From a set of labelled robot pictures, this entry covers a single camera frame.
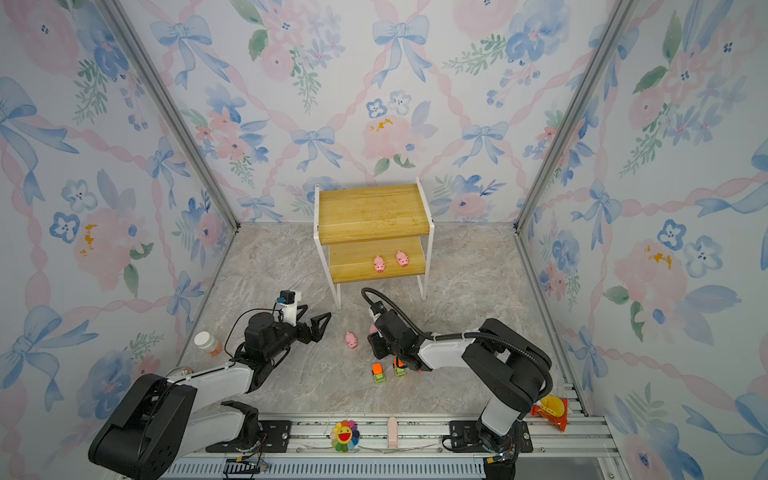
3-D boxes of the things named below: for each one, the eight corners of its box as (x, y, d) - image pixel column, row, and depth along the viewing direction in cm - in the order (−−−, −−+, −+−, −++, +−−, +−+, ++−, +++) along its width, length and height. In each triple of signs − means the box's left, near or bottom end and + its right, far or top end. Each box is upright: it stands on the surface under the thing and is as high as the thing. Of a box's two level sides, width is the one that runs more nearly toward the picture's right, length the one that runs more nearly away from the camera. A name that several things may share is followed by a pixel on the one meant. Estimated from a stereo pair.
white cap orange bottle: (203, 356, 89) (190, 345, 83) (209, 342, 92) (196, 331, 85) (219, 356, 89) (207, 345, 83) (224, 342, 92) (212, 331, 85)
